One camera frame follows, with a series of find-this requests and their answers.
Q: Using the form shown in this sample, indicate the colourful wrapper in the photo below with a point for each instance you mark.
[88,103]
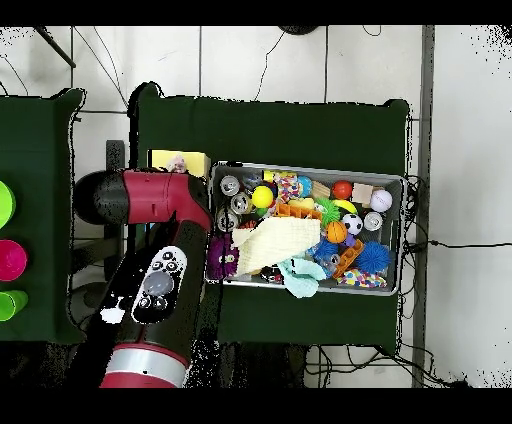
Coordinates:
[176,164]
[288,188]

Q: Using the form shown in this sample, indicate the green spiky ball with eyes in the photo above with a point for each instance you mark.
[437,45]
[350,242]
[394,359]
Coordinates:
[328,212]

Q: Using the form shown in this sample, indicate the yellow smooth ball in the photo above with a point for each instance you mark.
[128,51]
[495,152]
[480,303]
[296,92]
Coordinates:
[262,196]

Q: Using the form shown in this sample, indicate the small orange basketball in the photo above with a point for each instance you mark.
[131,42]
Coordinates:
[336,232]

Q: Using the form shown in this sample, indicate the purple spiky ball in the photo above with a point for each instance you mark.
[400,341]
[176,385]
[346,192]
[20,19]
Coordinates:
[220,256]

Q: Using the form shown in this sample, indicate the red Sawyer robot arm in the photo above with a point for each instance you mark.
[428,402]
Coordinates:
[152,196]

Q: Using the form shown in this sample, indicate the blue spiky ball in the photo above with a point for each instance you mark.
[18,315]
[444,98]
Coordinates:
[372,258]

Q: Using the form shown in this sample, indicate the black pole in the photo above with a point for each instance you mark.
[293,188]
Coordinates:
[56,48]

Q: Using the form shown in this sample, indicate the small soccer ball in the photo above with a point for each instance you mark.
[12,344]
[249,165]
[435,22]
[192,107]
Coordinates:
[352,224]

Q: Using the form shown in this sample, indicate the cream knitted cloth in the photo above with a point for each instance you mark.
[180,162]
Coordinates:
[280,240]

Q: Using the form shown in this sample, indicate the black upright panel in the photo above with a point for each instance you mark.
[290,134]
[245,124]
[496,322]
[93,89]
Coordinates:
[115,154]

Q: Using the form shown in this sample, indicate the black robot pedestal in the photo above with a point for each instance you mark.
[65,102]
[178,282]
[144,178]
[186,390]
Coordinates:
[260,368]

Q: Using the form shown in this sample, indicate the black round object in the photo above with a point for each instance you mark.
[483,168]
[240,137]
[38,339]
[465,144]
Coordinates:
[298,29]

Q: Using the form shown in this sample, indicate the dark green table cloth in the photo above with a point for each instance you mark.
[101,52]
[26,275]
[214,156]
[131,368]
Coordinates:
[36,140]
[260,132]

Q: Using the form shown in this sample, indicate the neon green plastic cup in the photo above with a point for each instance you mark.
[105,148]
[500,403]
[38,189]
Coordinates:
[10,306]
[6,206]

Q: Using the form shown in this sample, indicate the small white baseball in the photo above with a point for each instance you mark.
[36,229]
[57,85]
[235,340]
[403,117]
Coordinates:
[381,200]

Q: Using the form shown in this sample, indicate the pink plastic cup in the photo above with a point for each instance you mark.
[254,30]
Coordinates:
[12,260]

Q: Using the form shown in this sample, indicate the grey stand foot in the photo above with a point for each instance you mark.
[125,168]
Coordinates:
[82,298]

